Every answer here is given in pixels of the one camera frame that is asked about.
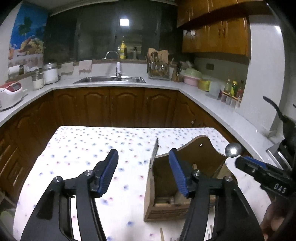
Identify metal spoon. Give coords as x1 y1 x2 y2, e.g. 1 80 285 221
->
211 142 242 179

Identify wooden utensil holder box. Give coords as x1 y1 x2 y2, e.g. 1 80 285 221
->
144 135 237 222

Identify person right hand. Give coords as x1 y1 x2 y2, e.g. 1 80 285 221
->
260 198 290 240

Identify gas stove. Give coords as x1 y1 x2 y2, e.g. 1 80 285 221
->
266 140 295 171

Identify black wok with lid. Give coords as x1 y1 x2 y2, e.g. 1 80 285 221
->
263 96 295 149

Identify white dotted tablecloth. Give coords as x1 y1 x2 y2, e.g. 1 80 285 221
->
13 126 227 240

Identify lower wooden cabinets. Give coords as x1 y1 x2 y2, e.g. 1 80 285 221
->
1 87 236 201

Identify wooden cabinets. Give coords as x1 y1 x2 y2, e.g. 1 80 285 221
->
1 87 236 201
177 1 268 58

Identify condiment bottles rack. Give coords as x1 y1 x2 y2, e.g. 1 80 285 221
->
220 79 244 109

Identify translucent pitcher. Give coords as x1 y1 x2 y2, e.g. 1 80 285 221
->
198 79 222 99

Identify white red rice cooker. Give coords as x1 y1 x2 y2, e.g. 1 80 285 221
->
0 81 23 111

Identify green pink bowl stack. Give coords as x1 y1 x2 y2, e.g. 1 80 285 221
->
183 68 203 86

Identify glass jar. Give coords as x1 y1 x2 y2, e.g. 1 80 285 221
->
32 71 44 90

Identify steel sink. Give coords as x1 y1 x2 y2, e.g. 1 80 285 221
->
74 76 145 84

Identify white canister pot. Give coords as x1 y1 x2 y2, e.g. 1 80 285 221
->
42 63 59 85

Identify hanging dish cloth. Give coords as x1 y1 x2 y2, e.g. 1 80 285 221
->
78 60 92 74

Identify chrome sink faucet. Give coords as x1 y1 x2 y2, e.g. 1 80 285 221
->
104 50 122 78

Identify dish drying rack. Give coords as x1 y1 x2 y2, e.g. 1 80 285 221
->
146 48 170 80

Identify upper wooden cabinets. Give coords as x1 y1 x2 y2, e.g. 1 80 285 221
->
177 1 268 58

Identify fruit beach poster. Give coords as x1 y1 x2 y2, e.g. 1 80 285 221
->
8 2 48 68

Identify yellow oil bottle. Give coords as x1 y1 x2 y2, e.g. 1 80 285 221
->
118 41 127 59

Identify dark window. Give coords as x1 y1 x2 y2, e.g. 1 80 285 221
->
44 1 180 63

